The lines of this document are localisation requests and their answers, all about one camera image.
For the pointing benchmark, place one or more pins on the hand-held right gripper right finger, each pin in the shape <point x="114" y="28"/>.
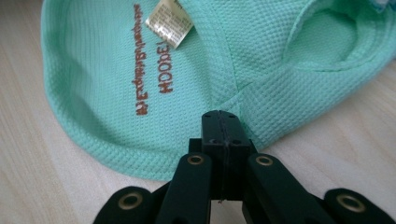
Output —
<point x="234" y="130"/>

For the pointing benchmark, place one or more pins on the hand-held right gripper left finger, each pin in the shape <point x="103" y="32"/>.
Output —
<point x="214" y="130"/>

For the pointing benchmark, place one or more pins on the mint green waffle knit garment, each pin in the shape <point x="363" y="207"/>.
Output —
<point x="109" y="62"/>

